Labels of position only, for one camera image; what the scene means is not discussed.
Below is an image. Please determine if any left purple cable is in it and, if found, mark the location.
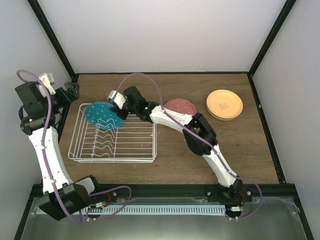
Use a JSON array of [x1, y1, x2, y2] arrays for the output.
[[16, 69, 133, 225]]

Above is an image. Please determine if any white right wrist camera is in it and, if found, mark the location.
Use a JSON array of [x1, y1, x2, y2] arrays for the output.
[[108, 90, 127, 110]]

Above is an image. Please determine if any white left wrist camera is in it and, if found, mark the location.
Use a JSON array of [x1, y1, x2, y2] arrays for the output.
[[38, 72, 56, 95]]

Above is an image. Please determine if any black aluminium frame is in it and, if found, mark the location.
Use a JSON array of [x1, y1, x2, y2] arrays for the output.
[[13, 0, 315, 240]]

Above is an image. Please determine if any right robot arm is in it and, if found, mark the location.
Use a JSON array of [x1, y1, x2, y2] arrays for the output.
[[108, 86, 244, 202]]

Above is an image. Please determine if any mint green flower plate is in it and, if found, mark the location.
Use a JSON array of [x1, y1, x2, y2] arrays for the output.
[[207, 110, 242, 121]]

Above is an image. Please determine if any white wire dish rack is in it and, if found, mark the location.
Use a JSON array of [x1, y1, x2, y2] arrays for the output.
[[67, 103, 157, 163]]

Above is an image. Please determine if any teal polka dot plate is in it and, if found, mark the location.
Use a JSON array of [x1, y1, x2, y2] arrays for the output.
[[84, 102, 124, 130]]

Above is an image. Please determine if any white slotted cable duct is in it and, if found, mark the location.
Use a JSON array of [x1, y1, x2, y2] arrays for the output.
[[86, 204, 226, 216]]

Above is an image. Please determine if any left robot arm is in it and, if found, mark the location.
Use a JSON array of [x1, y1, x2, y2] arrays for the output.
[[15, 81, 102, 221]]

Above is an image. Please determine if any pink polka dot plate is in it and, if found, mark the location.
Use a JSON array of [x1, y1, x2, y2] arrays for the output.
[[164, 98, 197, 116]]

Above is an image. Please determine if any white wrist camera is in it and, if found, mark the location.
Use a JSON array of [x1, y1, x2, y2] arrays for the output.
[[38, 72, 56, 95], [108, 90, 127, 110]]

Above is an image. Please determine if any orange plate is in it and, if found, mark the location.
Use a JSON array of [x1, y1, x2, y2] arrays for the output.
[[206, 89, 244, 117]]

